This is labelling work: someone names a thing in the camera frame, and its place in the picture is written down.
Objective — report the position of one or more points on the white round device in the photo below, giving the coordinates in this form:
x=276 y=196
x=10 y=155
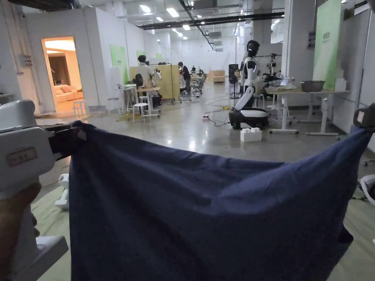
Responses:
x=368 y=187

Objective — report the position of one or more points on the white and black humanoid robot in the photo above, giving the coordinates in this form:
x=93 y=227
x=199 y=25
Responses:
x=249 y=87

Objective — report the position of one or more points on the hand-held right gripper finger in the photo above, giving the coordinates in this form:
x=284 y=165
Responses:
x=365 y=115

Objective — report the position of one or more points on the low wooden crate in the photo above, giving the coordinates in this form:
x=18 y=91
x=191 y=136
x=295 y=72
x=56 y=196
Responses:
x=217 y=76

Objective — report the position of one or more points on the dark blue shirt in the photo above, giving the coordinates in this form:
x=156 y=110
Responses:
x=205 y=210

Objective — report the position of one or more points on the cream sofa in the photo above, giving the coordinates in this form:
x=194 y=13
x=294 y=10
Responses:
x=66 y=93

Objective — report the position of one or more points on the wooden cabinet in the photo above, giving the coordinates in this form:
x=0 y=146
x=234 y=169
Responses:
x=167 y=82

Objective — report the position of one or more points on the person's left hand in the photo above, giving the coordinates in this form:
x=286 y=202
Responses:
x=11 y=222

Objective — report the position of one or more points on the white brick-shaped block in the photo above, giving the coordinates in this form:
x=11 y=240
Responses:
x=251 y=135

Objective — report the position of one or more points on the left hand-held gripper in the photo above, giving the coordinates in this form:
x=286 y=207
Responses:
x=20 y=137

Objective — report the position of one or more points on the black standing fan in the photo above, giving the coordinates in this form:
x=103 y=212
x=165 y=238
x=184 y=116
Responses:
x=233 y=79

